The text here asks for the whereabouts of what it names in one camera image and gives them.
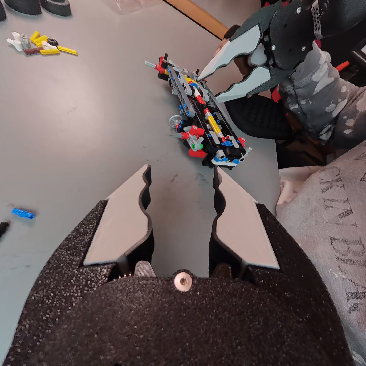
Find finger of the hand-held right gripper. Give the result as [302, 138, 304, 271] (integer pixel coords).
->
[197, 24, 268, 81]
[214, 67, 273, 103]

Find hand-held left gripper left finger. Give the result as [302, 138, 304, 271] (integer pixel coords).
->
[83, 164, 154, 267]

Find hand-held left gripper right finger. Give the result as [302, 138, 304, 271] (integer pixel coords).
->
[209, 166, 281, 275]

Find toy brick car chassis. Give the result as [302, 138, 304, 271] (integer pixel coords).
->
[145, 53, 252, 170]

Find person's right forearm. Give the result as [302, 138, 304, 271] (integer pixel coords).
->
[279, 43, 366, 149]

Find grey desk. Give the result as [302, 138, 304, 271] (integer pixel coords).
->
[0, 0, 279, 286]

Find person's right hand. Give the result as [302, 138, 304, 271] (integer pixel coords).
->
[234, 54, 258, 79]

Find person's grey printed sweatshirt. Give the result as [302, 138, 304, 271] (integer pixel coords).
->
[276, 143, 366, 366]

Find pile of yellow white toy parts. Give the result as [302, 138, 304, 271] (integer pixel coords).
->
[6, 31, 78, 56]

